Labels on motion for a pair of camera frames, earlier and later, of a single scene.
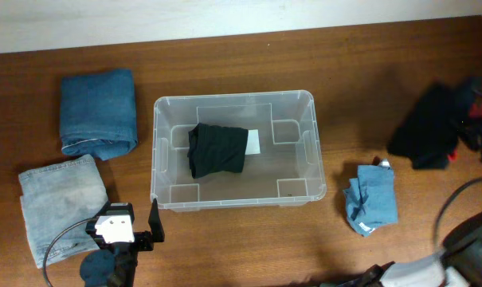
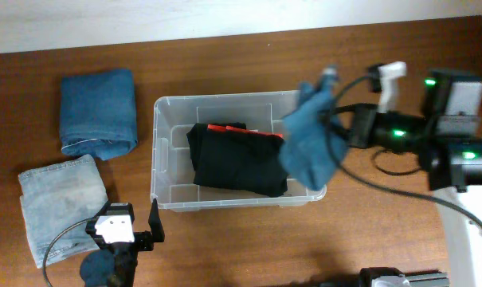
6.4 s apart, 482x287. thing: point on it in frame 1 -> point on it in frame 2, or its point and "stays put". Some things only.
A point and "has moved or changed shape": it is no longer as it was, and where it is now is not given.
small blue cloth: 370,200 -> 313,141
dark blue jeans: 98,113 stays put
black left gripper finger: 154,222 stays put
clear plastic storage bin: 236,150 stays put
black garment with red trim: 450,111 has moved or changed shape
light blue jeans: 56,195 stays put
